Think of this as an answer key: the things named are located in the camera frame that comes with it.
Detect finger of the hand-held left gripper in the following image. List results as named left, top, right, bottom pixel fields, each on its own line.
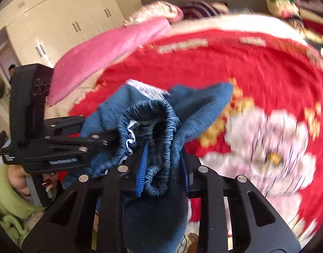
left=43, top=115, right=86, bottom=137
left=22, top=131, right=120, bottom=174

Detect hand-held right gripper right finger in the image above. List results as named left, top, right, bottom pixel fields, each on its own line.
left=180, top=154, right=301, bottom=253

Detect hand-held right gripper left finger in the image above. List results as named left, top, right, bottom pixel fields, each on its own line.
left=22, top=142, right=149, bottom=253

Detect blue pants with lace trim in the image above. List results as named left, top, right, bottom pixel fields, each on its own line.
left=68, top=82, right=235, bottom=253

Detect person's left hand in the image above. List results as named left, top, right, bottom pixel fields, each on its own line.
left=7, top=167, right=58, bottom=198

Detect cream floral bedding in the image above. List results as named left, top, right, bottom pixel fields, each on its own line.
left=181, top=223, right=202, bottom=253

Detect pink quilt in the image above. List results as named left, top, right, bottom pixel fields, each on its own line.
left=46, top=17, right=176, bottom=106

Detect cream wardrobe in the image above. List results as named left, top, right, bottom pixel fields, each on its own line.
left=0, top=0, right=125, bottom=71

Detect red floral blanket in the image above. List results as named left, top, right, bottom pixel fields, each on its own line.
left=57, top=29, right=323, bottom=251

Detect cream pink floral pillow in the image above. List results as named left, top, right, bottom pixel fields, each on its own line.
left=123, top=1, right=184, bottom=27

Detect white bed sheet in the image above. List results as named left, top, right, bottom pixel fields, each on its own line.
left=171, top=14, right=305, bottom=41

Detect purple striped pillow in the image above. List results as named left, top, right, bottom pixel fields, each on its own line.
left=180, top=1, right=230, bottom=19

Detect stack of folded clothes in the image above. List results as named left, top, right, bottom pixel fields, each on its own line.
left=265, top=0, right=323, bottom=54

